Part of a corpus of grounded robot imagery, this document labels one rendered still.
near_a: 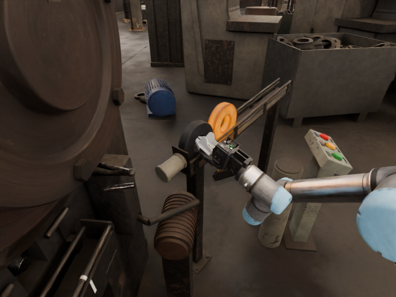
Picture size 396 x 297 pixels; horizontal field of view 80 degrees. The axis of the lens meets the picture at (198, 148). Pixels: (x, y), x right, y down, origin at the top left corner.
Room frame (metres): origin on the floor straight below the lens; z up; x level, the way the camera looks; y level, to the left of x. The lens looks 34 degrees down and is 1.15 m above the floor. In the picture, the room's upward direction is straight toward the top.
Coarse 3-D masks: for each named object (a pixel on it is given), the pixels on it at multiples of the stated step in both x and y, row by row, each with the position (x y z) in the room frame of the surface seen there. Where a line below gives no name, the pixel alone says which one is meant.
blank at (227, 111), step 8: (224, 104) 0.82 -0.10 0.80; (232, 104) 0.84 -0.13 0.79; (216, 112) 0.79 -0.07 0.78; (224, 112) 0.80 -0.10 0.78; (232, 112) 0.84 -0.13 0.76; (216, 120) 0.76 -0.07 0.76; (224, 120) 0.86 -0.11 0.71; (232, 120) 0.85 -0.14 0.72; (216, 128) 0.77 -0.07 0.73; (224, 128) 0.83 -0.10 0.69; (216, 136) 0.77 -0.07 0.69
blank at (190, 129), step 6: (198, 120) 0.72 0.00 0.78; (192, 126) 0.69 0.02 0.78; (198, 126) 0.69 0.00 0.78; (204, 126) 0.71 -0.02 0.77; (210, 126) 0.74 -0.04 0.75; (186, 132) 0.67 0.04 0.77; (192, 132) 0.67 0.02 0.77; (198, 132) 0.69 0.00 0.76; (204, 132) 0.71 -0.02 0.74; (180, 138) 0.66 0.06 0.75; (186, 138) 0.65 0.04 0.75; (192, 138) 0.66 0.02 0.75; (180, 144) 0.65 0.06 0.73; (186, 144) 0.64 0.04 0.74; (192, 144) 0.66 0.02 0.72; (186, 150) 0.64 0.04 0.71; (192, 150) 0.66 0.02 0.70; (198, 150) 0.70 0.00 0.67; (192, 156) 0.66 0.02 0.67
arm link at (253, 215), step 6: (252, 198) 0.53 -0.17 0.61; (246, 204) 0.55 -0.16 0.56; (252, 204) 0.52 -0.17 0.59; (246, 210) 0.53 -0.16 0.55; (252, 210) 0.51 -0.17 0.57; (258, 210) 0.50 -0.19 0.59; (246, 216) 0.53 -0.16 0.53; (252, 216) 0.51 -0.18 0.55; (258, 216) 0.50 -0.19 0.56; (264, 216) 0.50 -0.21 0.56; (252, 222) 0.51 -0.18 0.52; (258, 222) 0.51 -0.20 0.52
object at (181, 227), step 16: (176, 192) 0.64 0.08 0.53; (192, 208) 0.57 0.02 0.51; (160, 224) 0.50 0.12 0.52; (176, 224) 0.49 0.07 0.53; (192, 224) 0.52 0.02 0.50; (160, 240) 0.45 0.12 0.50; (176, 240) 0.44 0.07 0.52; (192, 240) 0.46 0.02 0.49; (176, 256) 0.44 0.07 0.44; (176, 272) 0.47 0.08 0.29; (192, 272) 0.53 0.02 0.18; (176, 288) 0.47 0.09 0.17; (192, 288) 0.52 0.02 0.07
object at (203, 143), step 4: (204, 136) 0.66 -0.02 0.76; (196, 140) 0.69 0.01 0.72; (200, 140) 0.67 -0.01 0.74; (204, 140) 0.66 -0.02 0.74; (196, 144) 0.68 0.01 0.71; (200, 144) 0.67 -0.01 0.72; (204, 144) 0.66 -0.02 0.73; (208, 144) 0.65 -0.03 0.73; (204, 148) 0.65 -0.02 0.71; (208, 148) 0.64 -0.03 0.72; (208, 152) 0.64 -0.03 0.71
